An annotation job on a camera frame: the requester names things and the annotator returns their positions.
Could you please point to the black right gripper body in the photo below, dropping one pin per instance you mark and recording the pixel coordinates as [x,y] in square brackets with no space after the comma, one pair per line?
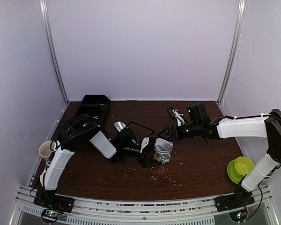
[194,131]

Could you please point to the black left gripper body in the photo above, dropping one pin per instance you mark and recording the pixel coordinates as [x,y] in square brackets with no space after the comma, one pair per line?
[144,154]

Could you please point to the silver metal jar lid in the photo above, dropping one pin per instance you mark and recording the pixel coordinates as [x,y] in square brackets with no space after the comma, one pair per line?
[163,146]

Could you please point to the clear plastic jar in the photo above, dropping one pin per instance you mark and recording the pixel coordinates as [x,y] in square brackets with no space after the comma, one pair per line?
[162,155]

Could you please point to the silver metal scoop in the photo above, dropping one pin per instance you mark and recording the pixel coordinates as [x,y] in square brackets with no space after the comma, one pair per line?
[119,126]

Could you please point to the black three-compartment candy tray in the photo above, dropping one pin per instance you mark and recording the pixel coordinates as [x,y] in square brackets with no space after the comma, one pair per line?
[96,107]

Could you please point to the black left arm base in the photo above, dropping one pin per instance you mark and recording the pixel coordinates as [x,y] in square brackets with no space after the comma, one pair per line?
[54,205]

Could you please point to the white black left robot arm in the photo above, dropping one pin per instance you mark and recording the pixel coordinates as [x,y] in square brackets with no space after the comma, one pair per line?
[80,130]

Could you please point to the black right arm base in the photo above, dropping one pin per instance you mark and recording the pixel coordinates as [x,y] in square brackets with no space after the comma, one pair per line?
[236,203]

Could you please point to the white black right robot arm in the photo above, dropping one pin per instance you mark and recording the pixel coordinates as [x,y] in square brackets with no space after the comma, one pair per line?
[264,127]

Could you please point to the green bowl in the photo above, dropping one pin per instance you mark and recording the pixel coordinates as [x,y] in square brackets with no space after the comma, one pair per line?
[242,166]

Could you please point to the green saucer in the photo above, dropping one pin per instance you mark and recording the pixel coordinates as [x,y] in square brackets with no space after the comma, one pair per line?
[231,174]

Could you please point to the beige patterned ceramic mug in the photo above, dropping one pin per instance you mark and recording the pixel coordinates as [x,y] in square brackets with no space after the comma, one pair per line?
[47,149]

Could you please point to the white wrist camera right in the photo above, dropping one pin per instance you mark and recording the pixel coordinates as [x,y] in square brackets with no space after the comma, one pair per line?
[176,115]

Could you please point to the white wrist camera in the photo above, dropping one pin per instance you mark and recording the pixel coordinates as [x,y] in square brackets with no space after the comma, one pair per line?
[176,115]
[144,144]

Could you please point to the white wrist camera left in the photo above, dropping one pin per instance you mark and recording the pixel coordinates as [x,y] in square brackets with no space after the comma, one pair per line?
[144,144]

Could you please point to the aluminium corner post right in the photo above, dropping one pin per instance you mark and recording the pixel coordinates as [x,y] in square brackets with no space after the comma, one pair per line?
[238,30]

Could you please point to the aluminium corner post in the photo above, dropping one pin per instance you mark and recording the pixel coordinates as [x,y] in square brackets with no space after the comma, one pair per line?
[53,56]
[238,30]

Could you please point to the aluminium corner post left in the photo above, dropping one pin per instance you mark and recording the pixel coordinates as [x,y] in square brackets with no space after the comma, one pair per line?
[53,56]

